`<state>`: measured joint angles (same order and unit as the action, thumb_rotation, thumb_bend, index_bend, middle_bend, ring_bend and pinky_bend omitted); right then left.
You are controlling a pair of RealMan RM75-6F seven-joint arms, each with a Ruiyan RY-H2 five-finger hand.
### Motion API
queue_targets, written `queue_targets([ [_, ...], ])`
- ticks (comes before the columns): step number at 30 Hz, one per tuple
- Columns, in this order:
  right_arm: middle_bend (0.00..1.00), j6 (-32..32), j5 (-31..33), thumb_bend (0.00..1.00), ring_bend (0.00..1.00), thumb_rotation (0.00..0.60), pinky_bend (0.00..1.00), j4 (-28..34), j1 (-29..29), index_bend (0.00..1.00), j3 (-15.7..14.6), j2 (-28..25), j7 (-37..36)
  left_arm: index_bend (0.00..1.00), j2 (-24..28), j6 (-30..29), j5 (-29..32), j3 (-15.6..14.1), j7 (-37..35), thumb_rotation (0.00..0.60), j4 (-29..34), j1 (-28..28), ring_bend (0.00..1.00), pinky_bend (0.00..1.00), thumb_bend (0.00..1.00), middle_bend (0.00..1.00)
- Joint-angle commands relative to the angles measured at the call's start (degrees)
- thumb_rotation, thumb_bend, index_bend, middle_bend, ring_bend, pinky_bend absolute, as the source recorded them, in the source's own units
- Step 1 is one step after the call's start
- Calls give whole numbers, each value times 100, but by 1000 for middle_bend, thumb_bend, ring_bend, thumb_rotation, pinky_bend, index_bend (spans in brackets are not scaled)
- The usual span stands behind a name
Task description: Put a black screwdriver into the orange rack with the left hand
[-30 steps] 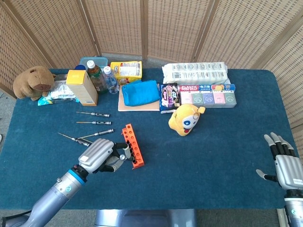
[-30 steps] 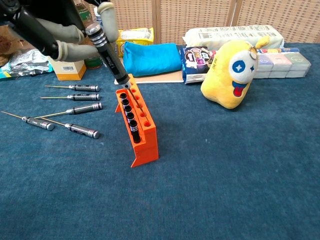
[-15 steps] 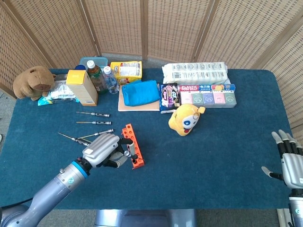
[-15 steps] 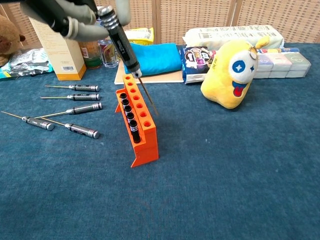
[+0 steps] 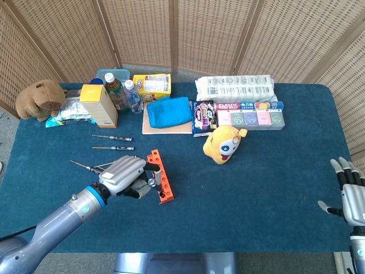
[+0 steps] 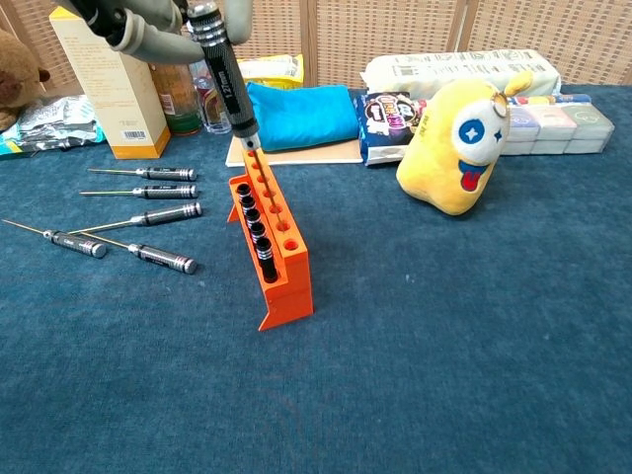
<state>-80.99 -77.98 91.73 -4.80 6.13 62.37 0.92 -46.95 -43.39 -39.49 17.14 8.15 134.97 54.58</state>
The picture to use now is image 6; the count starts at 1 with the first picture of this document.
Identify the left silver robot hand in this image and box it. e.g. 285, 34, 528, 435
51, 0, 253, 65

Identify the black silver precision screwdriver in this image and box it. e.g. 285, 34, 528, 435
1, 218, 108, 260
186, 0, 288, 234
80, 231, 199, 276
87, 166, 198, 183
79, 184, 199, 200
67, 201, 204, 235

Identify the orange screwdriver holder rack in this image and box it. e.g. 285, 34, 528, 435
226, 145, 315, 333

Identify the tall cream yellow carton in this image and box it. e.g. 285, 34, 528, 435
48, 7, 172, 161

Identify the green tea bottle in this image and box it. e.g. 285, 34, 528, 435
147, 61, 203, 137

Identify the clear water bottle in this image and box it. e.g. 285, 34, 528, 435
190, 58, 233, 135

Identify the silver foil packet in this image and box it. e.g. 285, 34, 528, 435
17, 94, 100, 149

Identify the yellow snack bag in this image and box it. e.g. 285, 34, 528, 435
236, 52, 305, 93

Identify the brown capybara plush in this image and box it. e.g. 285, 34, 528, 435
0, 28, 52, 132

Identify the blue folded cloth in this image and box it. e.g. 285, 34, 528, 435
245, 80, 360, 153

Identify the teal wet wipes pack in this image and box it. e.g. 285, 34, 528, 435
0, 122, 108, 160

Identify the beige flat board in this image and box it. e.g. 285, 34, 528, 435
225, 116, 365, 169

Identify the wicker folding screen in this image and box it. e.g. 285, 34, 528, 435
0, 0, 632, 98

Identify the dark purple pad pack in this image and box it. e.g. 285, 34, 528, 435
353, 91, 431, 168

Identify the large white tissue package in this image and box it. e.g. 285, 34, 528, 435
358, 47, 563, 100

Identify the yellow plush toy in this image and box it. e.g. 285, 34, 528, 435
395, 70, 535, 217

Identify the plastic food wrap box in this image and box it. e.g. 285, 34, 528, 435
508, 93, 593, 108

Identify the blue felt table cover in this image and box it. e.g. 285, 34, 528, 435
0, 83, 632, 474

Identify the pastel pocket tissue multipack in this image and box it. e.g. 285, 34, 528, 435
501, 102, 616, 157

